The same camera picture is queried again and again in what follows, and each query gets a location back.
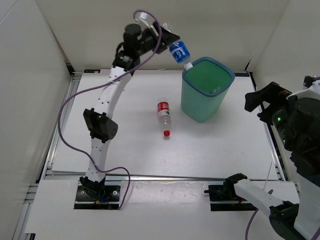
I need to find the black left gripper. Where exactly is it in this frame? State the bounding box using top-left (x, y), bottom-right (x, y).
top-left (135, 20), bottom-right (180, 56)

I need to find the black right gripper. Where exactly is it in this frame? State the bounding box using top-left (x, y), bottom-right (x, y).
top-left (243, 81), bottom-right (299, 151)

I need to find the blue label clear bottle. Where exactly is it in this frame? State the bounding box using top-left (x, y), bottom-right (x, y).
top-left (162, 22), bottom-right (194, 70)

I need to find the black label clear bottle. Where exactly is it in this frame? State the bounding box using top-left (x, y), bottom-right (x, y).
top-left (211, 86), bottom-right (222, 94)

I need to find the red label clear bottle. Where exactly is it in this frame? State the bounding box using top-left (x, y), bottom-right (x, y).
top-left (157, 97), bottom-right (172, 139)

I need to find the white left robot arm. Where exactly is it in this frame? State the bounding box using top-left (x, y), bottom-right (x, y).
top-left (80, 23), bottom-right (180, 200)

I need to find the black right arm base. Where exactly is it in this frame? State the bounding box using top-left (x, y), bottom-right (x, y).
top-left (204, 184), bottom-right (257, 212)

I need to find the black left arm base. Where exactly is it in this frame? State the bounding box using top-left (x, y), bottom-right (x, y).
top-left (73, 182), bottom-right (121, 210)

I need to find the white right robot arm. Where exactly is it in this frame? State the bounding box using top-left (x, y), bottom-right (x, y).
top-left (223, 77), bottom-right (320, 240)

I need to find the teal plastic bin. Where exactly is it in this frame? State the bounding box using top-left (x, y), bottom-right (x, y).
top-left (180, 56), bottom-right (235, 123)

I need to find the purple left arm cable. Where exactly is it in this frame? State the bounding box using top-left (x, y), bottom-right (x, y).
top-left (57, 9), bottom-right (166, 210)

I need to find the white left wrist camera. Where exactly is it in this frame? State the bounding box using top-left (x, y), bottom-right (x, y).
top-left (133, 11), bottom-right (159, 37)

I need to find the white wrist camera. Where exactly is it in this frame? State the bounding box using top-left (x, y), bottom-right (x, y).
top-left (133, 11), bottom-right (159, 37)
top-left (303, 75), bottom-right (320, 93)

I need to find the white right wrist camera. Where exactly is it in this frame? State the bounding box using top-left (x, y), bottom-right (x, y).
top-left (303, 75), bottom-right (320, 93)

